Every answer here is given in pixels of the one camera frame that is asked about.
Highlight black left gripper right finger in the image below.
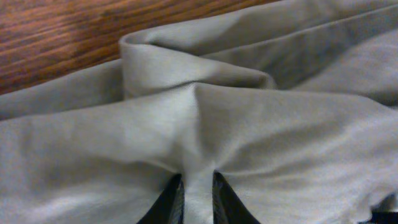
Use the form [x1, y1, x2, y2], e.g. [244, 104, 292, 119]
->
[212, 171, 260, 224]

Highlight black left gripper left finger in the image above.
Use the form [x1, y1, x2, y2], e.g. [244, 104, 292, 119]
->
[137, 174, 185, 224]

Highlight khaki green shorts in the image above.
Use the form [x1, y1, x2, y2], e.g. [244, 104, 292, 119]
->
[1, 0, 397, 223]

